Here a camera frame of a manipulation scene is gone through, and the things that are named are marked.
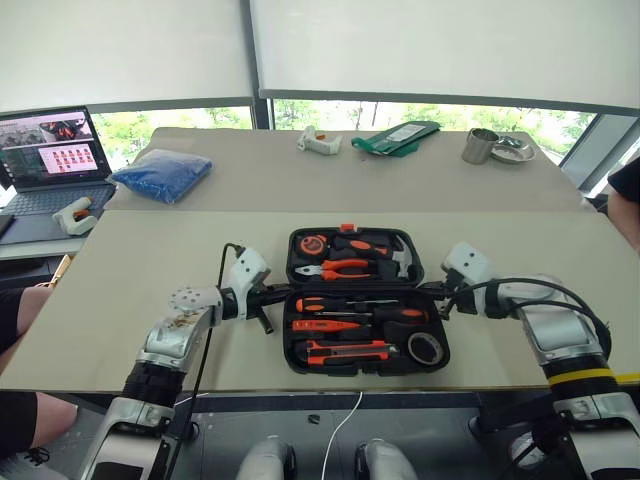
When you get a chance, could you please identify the grey rounded robot knee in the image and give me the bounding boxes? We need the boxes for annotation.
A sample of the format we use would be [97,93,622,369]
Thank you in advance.
[354,438,419,480]
[234,435,298,480]

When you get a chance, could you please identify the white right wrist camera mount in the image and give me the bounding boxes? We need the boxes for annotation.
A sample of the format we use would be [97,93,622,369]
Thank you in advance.
[439,241,497,302]

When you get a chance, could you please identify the open dark laptop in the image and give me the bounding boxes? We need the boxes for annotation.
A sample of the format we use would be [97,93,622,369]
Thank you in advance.
[0,105,118,247]

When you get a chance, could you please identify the orange handled pliers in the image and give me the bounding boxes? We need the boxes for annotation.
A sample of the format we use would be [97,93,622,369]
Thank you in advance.
[294,257,379,282]

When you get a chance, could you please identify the claw hammer orange black handle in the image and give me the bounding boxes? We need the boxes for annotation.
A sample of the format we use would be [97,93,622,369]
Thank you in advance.
[331,234,417,279]

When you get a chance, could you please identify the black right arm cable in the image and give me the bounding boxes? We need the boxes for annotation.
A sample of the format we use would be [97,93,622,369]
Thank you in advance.
[448,277,614,357]

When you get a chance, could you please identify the green flat packet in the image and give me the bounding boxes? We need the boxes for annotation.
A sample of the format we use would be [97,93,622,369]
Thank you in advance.
[350,121,442,158]

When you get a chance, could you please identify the black tool case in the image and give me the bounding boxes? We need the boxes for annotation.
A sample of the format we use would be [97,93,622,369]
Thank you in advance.
[280,224,452,378]

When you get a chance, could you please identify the orange black utility knife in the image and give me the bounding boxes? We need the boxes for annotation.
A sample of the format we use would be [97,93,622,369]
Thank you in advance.
[294,339,402,367]

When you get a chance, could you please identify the person in black shorts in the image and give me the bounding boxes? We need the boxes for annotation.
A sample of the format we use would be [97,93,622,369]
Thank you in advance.
[0,283,80,480]

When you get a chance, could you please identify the stainless steel cup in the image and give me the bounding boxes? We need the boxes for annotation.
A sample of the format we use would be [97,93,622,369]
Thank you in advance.
[460,127,501,165]

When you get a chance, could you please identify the orange voltage tester pen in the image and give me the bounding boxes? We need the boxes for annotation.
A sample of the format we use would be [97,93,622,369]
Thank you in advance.
[291,319,374,334]

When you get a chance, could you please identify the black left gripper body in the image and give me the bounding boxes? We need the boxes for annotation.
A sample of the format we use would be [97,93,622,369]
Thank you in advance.
[247,283,276,319]

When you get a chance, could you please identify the orange black tape measure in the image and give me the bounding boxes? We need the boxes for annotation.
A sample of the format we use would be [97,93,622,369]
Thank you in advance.
[297,234,329,258]

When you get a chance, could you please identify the grey window post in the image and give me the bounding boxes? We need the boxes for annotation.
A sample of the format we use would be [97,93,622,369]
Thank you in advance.
[239,0,274,132]

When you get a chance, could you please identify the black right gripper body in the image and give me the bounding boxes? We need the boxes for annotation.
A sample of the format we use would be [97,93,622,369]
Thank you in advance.
[439,271,474,314]

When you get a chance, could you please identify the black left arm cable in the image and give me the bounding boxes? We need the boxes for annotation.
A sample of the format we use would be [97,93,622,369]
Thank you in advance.
[163,242,247,480]

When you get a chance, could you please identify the white glue gun orange trigger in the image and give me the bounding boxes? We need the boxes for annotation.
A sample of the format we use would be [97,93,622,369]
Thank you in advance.
[51,195,99,237]

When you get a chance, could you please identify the white cable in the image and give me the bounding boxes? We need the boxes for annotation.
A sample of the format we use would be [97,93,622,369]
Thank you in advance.
[320,390,365,480]

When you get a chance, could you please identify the person in black shirt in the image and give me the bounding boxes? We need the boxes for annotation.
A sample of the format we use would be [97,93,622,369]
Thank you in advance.
[606,156,640,242]

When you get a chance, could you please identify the stainless steel dish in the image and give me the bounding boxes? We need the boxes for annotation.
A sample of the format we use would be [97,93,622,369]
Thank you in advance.
[489,140,538,164]

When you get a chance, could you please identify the orange black screwdriver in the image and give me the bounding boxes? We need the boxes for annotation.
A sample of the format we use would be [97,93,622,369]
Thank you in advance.
[294,295,402,314]
[313,306,429,326]

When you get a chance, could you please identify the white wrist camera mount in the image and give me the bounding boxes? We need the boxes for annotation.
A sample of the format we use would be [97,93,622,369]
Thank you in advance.
[439,241,497,302]
[219,246,272,322]

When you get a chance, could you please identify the wide white roller blind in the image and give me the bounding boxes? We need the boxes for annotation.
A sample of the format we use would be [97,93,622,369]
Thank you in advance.
[249,0,640,117]

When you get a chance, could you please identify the black electrical tape roll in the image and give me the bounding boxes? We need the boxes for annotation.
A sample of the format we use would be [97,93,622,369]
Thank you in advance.
[406,330,447,366]

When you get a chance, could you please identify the blue plastic bag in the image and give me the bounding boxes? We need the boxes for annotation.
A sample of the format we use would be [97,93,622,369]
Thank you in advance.
[106,148,215,206]

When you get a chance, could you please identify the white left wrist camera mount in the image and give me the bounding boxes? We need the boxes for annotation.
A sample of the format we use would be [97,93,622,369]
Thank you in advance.
[219,246,272,322]

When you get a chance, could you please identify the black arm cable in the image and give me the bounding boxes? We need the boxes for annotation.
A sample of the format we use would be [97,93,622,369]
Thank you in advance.
[448,277,614,357]
[163,242,247,480]

